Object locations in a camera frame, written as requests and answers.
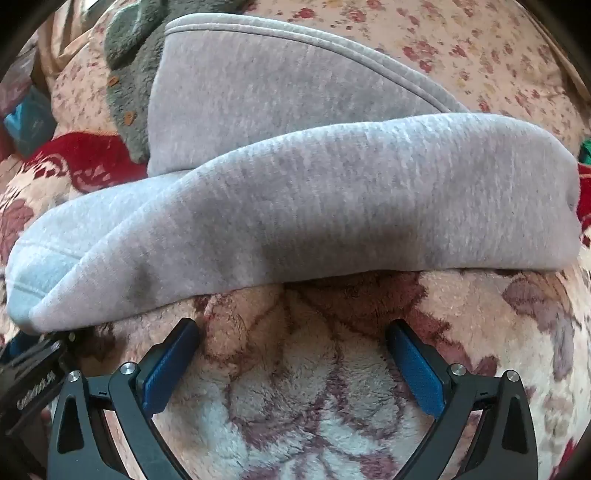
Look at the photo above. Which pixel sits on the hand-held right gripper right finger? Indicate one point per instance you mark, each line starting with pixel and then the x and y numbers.
pixel 422 369

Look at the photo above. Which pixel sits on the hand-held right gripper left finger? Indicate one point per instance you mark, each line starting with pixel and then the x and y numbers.
pixel 161 374

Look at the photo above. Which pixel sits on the red floral plush blanket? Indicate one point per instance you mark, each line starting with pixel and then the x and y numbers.
pixel 300 369

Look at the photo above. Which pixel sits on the blue plastic bag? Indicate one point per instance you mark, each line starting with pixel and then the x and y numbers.
pixel 27 122

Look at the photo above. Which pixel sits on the green object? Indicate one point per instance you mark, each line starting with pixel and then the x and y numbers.
pixel 586 152

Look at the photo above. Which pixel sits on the grey-green fuzzy garment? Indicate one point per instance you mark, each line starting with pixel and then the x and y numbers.
pixel 129 92

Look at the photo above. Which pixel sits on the floral pink bedsheet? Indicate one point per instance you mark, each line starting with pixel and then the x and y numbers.
pixel 461 50

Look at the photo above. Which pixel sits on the beige curtain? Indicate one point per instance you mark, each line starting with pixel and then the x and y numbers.
pixel 69 41

